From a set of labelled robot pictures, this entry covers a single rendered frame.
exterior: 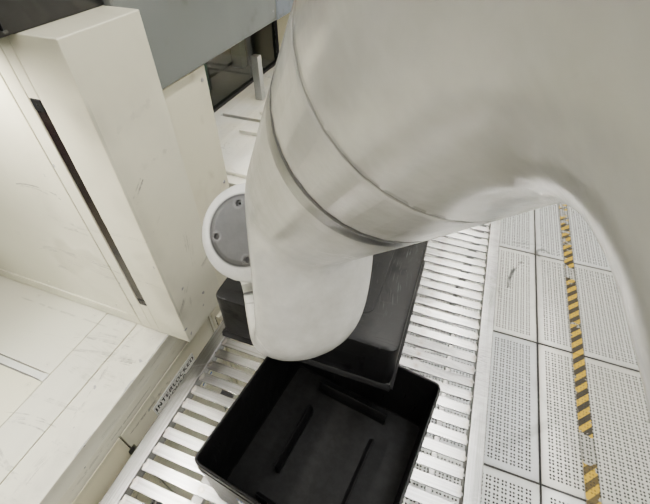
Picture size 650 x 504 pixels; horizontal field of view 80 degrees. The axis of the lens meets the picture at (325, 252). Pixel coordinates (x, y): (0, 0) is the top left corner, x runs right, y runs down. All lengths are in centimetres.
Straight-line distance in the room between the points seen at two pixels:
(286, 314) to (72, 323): 72
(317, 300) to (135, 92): 39
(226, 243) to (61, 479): 54
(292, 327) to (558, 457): 159
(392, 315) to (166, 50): 50
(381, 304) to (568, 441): 135
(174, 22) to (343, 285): 53
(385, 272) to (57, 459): 58
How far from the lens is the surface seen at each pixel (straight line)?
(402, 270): 64
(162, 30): 67
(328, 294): 26
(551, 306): 221
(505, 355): 193
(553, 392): 192
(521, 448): 176
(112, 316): 91
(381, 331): 56
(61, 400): 84
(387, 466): 79
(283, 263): 23
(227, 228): 33
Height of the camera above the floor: 152
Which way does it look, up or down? 44 degrees down
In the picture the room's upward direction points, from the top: straight up
